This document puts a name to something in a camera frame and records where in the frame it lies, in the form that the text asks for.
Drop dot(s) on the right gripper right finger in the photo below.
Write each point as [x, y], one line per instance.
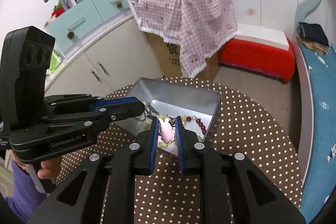
[187, 143]

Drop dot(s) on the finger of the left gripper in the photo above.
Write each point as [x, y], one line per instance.
[113, 111]
[120, 101]

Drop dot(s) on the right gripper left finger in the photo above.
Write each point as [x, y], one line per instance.
[148, 140]

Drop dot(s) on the pink charm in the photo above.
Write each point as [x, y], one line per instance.
[166, 131]

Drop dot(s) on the purple sleeve forearm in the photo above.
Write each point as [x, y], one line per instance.
[25, 199]

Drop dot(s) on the person's left hand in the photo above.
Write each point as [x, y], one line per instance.
[50, 169]

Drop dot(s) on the dark metal tin box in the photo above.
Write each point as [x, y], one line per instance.
[173, 108]

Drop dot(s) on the cream curved cabinet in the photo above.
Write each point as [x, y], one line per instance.
[116, 58]

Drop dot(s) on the brown polka dot tablecloth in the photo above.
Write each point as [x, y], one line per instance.
[260, 176]

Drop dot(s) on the brown cardboard box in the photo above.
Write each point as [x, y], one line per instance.
[168, 58]

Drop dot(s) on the teal drawer unit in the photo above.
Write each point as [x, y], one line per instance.
[83, 21]

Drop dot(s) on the red storage ottoman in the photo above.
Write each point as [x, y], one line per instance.
[260, 58]

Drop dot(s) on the pink checkered cloth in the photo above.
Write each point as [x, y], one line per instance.
[199, 27]

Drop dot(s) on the white foam board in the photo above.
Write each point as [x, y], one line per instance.
[262, 35]

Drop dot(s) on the blue patterned mattress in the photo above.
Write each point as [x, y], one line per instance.
[320, 178]

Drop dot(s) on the folded dark clothes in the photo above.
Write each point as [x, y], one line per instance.
[313, 33]

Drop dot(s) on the teal bed frame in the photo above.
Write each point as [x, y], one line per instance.
[303, 9]

